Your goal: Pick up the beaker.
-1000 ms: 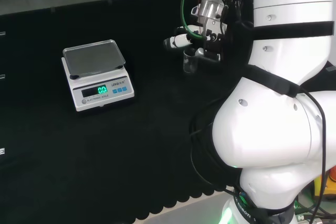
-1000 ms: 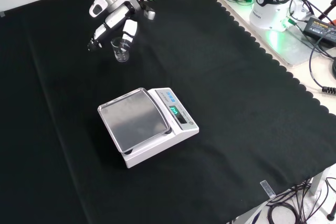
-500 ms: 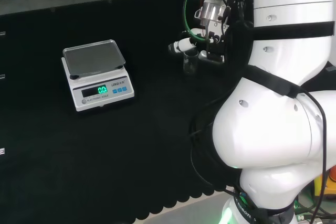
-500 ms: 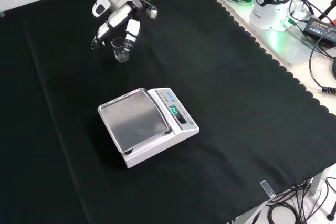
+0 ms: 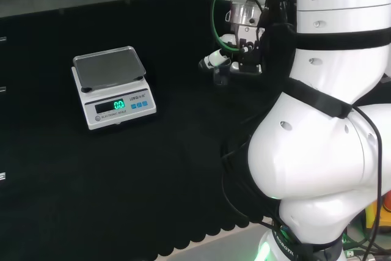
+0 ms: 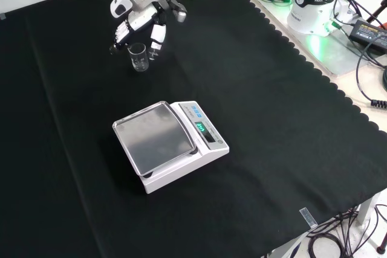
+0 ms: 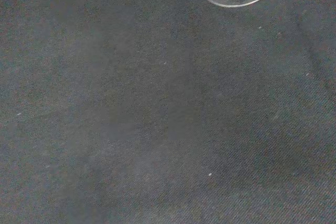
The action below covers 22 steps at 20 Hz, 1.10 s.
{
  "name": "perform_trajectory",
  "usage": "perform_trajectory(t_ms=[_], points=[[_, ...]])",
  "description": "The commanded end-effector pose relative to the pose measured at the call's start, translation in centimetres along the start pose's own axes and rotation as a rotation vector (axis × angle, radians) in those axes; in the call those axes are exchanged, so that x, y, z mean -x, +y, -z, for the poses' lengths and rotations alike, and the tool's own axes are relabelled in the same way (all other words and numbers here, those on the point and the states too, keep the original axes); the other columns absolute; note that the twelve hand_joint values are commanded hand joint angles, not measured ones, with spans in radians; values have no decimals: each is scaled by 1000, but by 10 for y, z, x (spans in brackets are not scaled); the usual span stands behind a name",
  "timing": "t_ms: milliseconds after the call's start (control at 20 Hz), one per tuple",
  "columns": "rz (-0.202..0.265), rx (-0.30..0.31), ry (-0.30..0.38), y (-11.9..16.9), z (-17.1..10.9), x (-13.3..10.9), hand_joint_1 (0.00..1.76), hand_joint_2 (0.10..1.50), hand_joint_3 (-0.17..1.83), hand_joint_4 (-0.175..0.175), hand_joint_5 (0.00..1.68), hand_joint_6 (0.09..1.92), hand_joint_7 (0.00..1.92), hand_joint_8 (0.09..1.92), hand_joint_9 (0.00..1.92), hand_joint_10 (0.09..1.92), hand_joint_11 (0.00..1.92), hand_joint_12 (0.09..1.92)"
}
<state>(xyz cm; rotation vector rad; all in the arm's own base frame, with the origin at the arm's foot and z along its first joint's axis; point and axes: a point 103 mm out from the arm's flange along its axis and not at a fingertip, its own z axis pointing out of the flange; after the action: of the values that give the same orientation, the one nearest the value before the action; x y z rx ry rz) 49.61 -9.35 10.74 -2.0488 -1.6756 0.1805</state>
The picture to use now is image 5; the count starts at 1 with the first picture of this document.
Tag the yellow stop button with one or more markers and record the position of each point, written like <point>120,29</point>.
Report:
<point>377,212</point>

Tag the black bench cloth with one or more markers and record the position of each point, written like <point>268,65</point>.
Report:
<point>122,181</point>

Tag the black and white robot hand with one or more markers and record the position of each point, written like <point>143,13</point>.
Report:
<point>249,56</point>

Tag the white electronic balance steel pan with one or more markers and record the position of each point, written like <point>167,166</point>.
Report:
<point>113,90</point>

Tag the small clear glass beaker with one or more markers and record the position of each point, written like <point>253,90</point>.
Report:
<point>221,78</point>

